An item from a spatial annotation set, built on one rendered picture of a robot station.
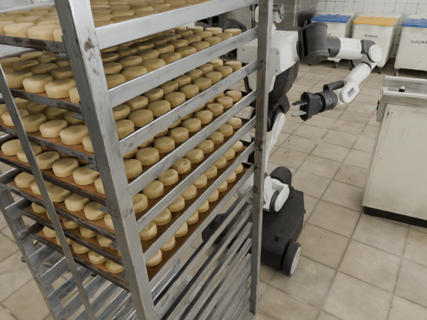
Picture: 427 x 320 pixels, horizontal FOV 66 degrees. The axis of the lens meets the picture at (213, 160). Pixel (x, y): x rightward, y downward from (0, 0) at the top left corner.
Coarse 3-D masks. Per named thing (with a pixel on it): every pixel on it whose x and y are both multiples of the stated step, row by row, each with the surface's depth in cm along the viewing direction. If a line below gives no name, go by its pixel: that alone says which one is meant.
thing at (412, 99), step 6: (384, 96) 190; (390, 96) 189; (396, 96) 187; (402, 96) 186; (408, 96) 185; (414, 96) 183; (420, 96) 182; (426, 96) 181; (390, 102) 190; (396, 102) 189; (402, 102) 187; (408, 102) 186; (414, 102) 185; (420, 102) 184; (426, 102) 182
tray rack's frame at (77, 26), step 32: (64, 0) 39; (64, 32) 42; (0, 64) 55; (96, 64) 44; (96, 96) 46; (96, 128) 48; (32, 160) 65; (96, 160) 52; (0, 192) 83; (128, 192) 56; (128, 224) 58; (128, 256) 62
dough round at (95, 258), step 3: (90, 252) 83; (93, 252) 83; (90, 255) 82; (93, 255) 82; (96, 255) 82; (99, 255) 82; (90, 258) 82; (93, 258) 82; (96, 258) 82; (99, 258) 82; (102, 258) 82; (105, 258) 83; (90, 261) 83; (93, 261) 82; (96, 261) 82; (99, 261) 82; (102, 261) 82
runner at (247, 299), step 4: (248, 296) 156; (244, 300) 154; (248, 300) 152; (244, 304) 152; (240, 308) 150; (244, 308) 148; (236, 312) 149; (240, 312) 146; (236, 316) 147; (240, 316) 146
